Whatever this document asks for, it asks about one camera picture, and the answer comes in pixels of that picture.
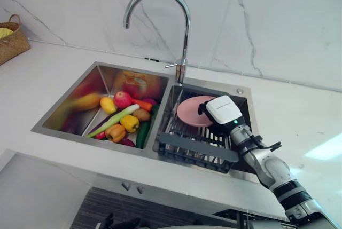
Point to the red apple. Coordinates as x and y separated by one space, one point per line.
122 99

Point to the yellow bell pepper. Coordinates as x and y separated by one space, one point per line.
130 123

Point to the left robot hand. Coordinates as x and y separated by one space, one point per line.
128 223

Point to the green cucumber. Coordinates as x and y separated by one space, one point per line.
143 134

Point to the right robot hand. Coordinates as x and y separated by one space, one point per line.
224 110

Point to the orange bell pepper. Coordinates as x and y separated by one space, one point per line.
115 133

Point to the green leek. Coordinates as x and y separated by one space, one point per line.
115 119

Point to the red chili pepper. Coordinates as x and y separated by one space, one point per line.
100 135

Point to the yellow item in basket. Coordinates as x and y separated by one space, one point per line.
4 32

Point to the grey dishwasher door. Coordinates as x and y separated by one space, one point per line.
40 191

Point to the dark red beet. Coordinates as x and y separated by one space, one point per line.
128 142

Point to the pink plate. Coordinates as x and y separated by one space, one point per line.
189 111

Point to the yellow mango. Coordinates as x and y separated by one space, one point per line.
108 104

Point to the orange carrot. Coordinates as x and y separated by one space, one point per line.
143 104

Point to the round steel sink button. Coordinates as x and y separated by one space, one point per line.
239 90

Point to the stainless steel double sink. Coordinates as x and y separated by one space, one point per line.
80 98

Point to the woven wicker basket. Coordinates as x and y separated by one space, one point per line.
13 46

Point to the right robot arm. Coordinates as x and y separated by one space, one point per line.
278 173

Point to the chrome gooseneck faucet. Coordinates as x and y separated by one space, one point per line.
185 34

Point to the black dish rack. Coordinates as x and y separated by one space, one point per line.
197 147

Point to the purple eggplant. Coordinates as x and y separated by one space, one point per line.
150 101

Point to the brown kiwi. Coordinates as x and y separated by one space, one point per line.
142 114

